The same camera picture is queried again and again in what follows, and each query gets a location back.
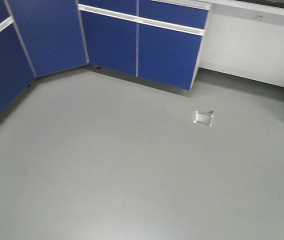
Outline blue double door cabinet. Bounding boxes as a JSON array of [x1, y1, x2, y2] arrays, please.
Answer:
[[77, 0, 211, 90]]

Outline white desk knee panel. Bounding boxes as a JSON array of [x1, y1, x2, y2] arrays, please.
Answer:
[[200, 0, 284, 87]]

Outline metal floor outlet plate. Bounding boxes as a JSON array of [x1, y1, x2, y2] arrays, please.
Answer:
[[193, 110, 214, 126]]

